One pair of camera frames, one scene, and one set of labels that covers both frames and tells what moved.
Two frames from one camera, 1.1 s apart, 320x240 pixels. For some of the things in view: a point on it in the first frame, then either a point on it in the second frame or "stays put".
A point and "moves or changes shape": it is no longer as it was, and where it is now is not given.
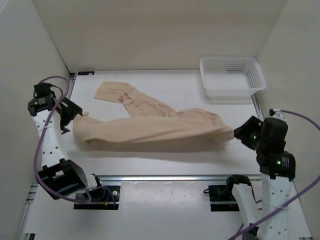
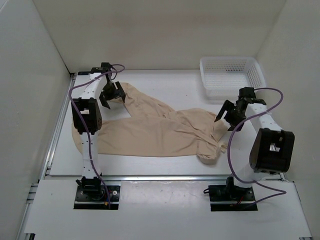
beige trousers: x=151 y=123 moves or changes shape
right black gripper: x=249 y=124 -> x=228 y=105
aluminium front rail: x=167 y=178 stays put
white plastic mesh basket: x=231 y=78 stays put
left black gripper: x=72 y=110 -> x=116 y=94
